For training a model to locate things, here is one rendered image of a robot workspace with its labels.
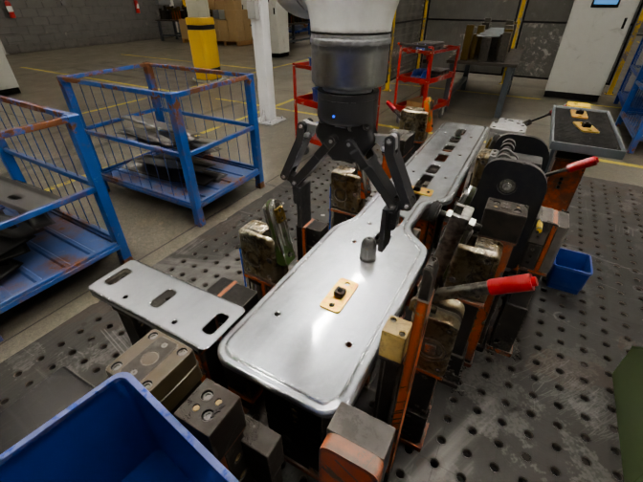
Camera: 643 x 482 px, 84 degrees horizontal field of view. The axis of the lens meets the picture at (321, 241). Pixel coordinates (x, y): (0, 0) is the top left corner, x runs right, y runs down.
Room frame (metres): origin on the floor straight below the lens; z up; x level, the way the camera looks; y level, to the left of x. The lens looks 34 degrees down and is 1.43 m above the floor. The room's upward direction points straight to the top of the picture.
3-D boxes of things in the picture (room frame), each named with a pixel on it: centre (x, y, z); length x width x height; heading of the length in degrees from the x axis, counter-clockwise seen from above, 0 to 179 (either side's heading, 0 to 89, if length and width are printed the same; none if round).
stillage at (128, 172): (2.90, 1.23, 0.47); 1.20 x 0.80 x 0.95; 61
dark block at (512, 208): (0.57, -0.34, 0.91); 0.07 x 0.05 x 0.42; 61
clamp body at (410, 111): (1.47, -0.38, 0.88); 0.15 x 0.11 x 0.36; 61
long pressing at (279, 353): (0.89, -0.26, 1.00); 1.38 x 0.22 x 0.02; 151
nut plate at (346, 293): (0.46, -0.03, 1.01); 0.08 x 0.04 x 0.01; 151
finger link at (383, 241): (0.43, -0.09, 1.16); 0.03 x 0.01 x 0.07; 151
